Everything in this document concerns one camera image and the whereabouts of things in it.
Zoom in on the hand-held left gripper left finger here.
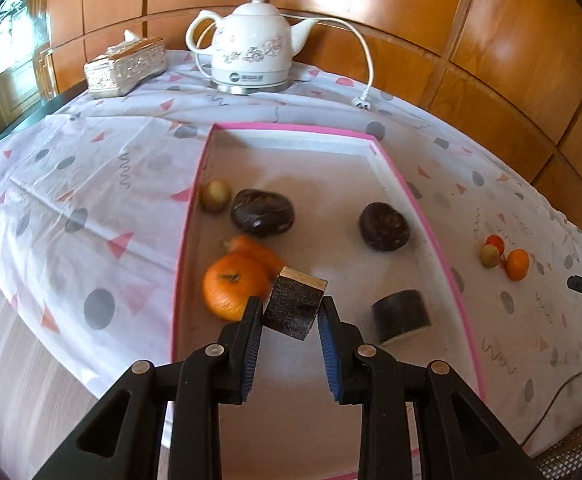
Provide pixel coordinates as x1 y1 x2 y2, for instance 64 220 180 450
33 296 264 480

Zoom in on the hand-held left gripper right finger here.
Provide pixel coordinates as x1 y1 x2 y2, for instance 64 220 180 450
317 296 546 480

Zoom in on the dark sugarcane piece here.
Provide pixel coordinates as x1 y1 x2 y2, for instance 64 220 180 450
263 267 328 342
372 289 432 346

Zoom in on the dark purple passion fruit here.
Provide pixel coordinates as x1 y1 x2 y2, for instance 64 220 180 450
230 188 296 237
359 202 412 252

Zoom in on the pink shallow box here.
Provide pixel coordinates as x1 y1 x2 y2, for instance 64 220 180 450
168 121 489 480

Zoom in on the orange mandarin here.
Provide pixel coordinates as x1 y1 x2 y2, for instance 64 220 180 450
202 254 274 323

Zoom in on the small orange kumquat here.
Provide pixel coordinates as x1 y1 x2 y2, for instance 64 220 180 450
505 248 530 282

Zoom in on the orange carrot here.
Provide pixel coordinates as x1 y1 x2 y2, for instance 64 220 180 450
221 235 286 282

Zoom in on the perforated brown panel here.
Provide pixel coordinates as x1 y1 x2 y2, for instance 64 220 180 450
536 410 582 480

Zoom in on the small tan round fruit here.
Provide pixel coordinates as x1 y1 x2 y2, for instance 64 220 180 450
200 180 232 214

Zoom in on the white patterned tablecloth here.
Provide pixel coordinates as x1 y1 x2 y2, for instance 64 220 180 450
0 49 582 461

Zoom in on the silver kettle base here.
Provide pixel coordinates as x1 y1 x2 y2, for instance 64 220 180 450
209 76 292 96

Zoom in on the white ceramic electric kettle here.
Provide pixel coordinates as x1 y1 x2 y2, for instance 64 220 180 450
193 15 376 110
186 0 320 86

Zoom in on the ornate cream tissue box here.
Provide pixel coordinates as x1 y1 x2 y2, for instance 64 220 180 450
83 36 168 99

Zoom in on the black television screen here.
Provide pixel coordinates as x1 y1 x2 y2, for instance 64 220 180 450
0 0 52 141

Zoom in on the dark cable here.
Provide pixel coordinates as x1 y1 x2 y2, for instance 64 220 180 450
521 355 582 456

